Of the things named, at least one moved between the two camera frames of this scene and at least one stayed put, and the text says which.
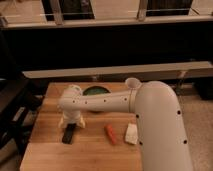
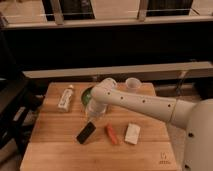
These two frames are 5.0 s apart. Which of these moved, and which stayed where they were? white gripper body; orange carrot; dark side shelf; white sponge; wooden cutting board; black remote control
Moved: white gripper body; black remote control
Stayed: dark side shelf; white sponge; wooden cutting board; orange carrot
